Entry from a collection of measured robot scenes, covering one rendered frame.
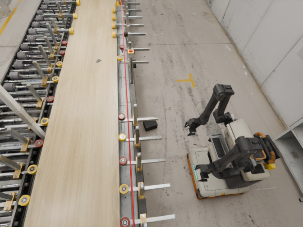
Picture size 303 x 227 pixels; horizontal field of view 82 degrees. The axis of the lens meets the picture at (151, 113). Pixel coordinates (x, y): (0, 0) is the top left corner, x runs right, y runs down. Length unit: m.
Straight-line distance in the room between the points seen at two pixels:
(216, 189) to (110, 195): 1.36
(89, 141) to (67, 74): 1.03
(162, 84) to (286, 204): 2.65
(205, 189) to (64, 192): 1.57
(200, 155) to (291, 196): 1.41
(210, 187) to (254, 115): 1.77
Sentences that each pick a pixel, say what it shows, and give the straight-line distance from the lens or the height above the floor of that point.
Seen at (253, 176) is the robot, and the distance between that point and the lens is 2.10.
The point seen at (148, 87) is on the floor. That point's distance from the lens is 3.43.
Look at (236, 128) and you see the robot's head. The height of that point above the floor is 1.35.
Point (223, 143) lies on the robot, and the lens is 1.77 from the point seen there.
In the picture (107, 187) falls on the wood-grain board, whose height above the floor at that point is 0.90.
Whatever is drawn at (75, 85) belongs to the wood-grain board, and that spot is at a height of 0.90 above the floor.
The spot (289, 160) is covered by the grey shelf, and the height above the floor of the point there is 0.14.
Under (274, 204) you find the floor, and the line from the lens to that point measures 3.13.
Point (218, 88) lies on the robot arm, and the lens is 1.36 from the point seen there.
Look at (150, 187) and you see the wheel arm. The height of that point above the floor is 0.84.
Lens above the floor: 2.52
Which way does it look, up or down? 56 degrees down
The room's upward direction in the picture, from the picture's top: 7 degrees clockwise
